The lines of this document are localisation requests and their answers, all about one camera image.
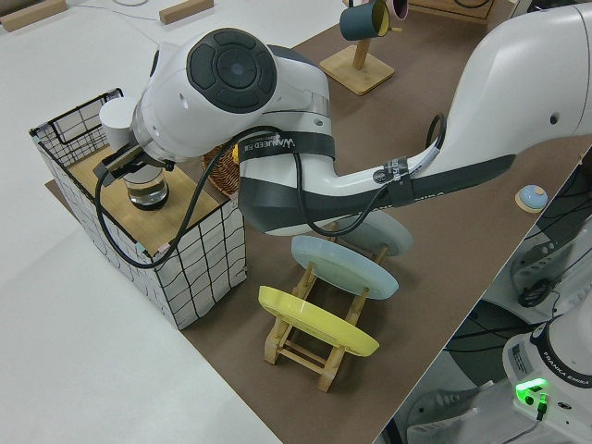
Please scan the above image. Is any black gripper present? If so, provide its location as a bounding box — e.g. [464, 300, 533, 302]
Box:
[93, 146, 179, 187]

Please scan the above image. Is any glass cup with white top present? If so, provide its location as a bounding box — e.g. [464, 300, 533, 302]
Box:
[98, 95, 171, 213]

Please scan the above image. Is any pink mug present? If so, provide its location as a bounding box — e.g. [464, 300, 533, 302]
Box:
[386, 0, 411, 22]

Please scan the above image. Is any wooden basket lid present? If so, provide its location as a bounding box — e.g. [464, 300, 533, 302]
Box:
[68, 131, 221, 255]

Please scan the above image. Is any brown wicker basket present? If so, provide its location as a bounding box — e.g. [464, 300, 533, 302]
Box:
[202, 142, 241, 204]

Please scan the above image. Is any wooden block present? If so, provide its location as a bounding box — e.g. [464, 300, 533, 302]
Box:
[158, 0, 216, 25]
[0, 0, 68, 32]

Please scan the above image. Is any light blue plate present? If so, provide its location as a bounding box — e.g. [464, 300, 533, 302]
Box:
[290, 234, 400, 302]

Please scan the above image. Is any yellow plate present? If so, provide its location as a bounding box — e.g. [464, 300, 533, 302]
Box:
[257, 285, 380, 358]

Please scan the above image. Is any brown table mat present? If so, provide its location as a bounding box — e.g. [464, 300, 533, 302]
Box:
[44, 0, 592, 444]

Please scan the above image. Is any wooden mug tree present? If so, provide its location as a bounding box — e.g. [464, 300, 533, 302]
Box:
[318, 0, 403, 97]

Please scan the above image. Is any wooden plate rack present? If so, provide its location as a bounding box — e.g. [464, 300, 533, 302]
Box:
[263, 244, 389, 393]

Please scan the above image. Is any grey plate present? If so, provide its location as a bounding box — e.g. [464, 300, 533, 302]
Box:
[330, 216, 413, 258]

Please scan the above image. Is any dark blue mug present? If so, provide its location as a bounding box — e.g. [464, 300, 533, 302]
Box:
[339, 0, 392, 43]

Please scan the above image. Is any wooden cabinet box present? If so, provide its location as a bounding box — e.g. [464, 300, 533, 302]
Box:
[406, 0, 499, 24]

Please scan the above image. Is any white power strip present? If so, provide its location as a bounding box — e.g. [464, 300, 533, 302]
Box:
[508, 235, 559, 289]

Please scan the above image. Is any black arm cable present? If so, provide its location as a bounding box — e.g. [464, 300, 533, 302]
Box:
[94, 113, 448, 269]

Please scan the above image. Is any wire basket with grid cloth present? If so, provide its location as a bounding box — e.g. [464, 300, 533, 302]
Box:
[29, 87, 249, 330]

